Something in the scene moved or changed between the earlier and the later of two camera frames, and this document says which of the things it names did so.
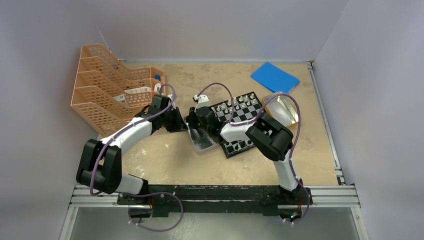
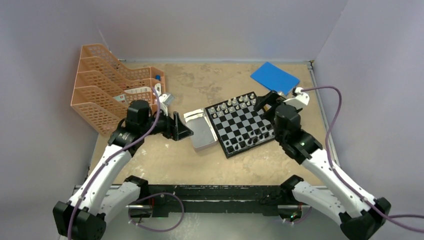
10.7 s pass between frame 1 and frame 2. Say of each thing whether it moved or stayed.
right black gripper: moved
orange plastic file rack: stayed
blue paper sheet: stayed
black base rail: stayed
